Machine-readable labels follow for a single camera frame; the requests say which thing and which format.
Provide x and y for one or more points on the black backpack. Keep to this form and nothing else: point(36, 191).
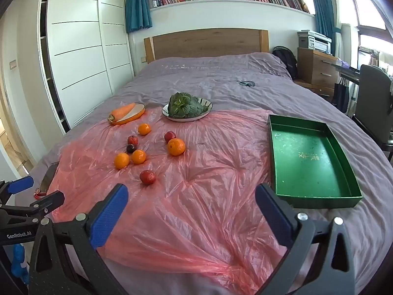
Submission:
point(285, 61)

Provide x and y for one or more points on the cluttered desk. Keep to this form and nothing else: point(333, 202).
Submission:
point(347, 69)

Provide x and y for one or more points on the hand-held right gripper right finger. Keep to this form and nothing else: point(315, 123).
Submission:
point(273, 216)

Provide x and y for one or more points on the white sliding wardrobe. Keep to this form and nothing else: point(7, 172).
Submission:
point(76, 52)

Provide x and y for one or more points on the carrot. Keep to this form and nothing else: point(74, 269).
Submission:
point(122, 111)

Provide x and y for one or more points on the black paper bag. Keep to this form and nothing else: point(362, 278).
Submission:
point(340, 93)

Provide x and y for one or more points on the large orange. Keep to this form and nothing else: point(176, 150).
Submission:
point(176, 146)

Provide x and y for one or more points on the wooden headboard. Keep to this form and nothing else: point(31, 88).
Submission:
point(208, 41)

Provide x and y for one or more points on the pink plastic sheet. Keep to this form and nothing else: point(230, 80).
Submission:
point(199, 190)

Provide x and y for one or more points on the wooden drawer cabinet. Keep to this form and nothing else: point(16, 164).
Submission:
point(316, 67)

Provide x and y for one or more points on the teal curtain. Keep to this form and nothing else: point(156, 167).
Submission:
point(138, 3)
point(322, 12)

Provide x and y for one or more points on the grey office chair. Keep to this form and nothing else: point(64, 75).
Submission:
point(373, 98)

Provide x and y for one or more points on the large red apple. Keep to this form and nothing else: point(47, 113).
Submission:
point(147, 177)

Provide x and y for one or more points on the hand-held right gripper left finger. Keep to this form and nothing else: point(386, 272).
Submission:
point(111, 215)

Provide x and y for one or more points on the green bok choy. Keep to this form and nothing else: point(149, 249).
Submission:
point(184, 106)

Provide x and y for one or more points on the small red apple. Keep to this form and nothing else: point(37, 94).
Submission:
point(170, 136)
point(132, 139)

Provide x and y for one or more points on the side window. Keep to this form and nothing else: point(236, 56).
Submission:
point(368, 6)

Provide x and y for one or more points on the green tray box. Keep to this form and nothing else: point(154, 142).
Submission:
point(310, 166)

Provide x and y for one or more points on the dark purple plum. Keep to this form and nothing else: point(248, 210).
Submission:
point(131, 148)

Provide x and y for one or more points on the white printer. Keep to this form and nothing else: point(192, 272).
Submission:
point(314, 41)

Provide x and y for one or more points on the small orange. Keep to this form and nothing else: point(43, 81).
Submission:
point(121, 161)
point(144, 129)
point(138, 156)

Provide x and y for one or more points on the wall switch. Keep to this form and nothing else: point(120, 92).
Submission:
point(13, 64)

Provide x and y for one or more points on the white round plate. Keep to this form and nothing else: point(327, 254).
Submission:
point(207, 106)

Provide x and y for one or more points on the orange oval dish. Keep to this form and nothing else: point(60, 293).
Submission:
point(137, 114)

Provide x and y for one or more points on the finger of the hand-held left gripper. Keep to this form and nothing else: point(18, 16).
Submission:
point(20, 185)
point(49, 202)

